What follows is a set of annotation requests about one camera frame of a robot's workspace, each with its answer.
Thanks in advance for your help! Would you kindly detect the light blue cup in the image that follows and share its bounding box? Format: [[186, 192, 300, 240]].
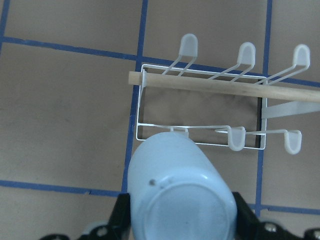
[[127, 132, 237, 240]]

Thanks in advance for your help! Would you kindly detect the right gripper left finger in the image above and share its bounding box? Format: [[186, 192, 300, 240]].
[[107, 193, 131, 240]]

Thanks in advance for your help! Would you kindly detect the white wire cup rack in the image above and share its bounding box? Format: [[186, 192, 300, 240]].
[[128, 33, 320, 155]]

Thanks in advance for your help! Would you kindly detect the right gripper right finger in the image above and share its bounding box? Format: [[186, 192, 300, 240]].
[[232, 192, 261, 240]]

